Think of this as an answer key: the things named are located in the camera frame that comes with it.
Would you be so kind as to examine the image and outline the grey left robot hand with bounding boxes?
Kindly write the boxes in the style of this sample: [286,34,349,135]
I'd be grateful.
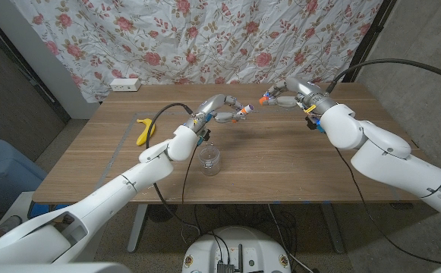
[184,93,250,132]

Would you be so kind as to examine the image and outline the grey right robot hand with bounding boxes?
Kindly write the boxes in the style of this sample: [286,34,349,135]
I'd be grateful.
[260,77,337,115]

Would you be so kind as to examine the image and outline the clear glass jar cup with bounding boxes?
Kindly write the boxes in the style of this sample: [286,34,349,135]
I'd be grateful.
[198,143,221,177]

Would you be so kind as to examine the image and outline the floral backdrop cloth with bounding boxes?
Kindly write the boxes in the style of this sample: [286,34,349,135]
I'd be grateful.
[11,0,384,103]

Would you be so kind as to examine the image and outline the yellow banana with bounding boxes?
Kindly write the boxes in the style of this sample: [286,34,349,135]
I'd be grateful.
[136,118,156,147]

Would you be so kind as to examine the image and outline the black backdrop stand pole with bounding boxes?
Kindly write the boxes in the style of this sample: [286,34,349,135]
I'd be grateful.
[342,0,398,83]

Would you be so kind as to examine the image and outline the white power strip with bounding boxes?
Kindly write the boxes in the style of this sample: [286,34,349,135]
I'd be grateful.
[109,77,142,93]

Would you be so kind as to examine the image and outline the round black floor fan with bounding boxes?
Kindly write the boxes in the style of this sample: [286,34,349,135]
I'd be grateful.
[146,203,178,224]

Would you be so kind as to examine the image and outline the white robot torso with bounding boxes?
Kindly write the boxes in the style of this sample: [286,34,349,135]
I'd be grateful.
[181,226,291,273]

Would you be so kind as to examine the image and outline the grey table leg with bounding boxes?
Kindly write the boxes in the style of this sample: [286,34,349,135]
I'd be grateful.
[320,203,345,254]

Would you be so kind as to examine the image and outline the white table leg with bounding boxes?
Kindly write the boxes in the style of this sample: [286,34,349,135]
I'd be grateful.
[127,203,149,253]

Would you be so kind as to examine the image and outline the blue black floor mat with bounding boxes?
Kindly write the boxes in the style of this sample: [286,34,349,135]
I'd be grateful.
[27,202,69,220]

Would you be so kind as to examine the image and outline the blue plastic bin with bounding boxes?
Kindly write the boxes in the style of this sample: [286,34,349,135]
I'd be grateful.
[0,139,49,213]

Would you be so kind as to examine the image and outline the white robot head rim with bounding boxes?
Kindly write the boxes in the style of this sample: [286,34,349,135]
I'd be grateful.
[0,261,132,273]

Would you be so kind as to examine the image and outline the grey sneaker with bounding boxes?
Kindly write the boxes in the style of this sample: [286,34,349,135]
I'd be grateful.
[0,215,24,233]

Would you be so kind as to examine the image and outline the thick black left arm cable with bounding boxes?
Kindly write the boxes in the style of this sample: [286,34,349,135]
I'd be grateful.
[146,102,202,238]

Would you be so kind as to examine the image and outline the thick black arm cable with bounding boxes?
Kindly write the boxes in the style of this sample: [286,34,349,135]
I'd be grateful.
[146,102,202,238]
[325,58,441,96]

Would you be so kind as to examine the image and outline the thin black left wrist cable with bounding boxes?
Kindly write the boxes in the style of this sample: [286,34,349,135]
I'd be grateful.
[181,146,199,208]

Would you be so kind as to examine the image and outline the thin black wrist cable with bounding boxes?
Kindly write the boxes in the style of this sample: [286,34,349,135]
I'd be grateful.
[181,146,199,208]
[334,146,441,265]

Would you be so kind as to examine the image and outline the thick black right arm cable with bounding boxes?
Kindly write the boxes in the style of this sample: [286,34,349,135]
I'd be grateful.
[325,58,441,96]

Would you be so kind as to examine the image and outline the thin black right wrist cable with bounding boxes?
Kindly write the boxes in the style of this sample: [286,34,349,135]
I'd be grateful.
[334,146,441,265]

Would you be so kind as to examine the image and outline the white floor cable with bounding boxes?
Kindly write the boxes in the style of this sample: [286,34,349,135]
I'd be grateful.
[267,204,314,273]

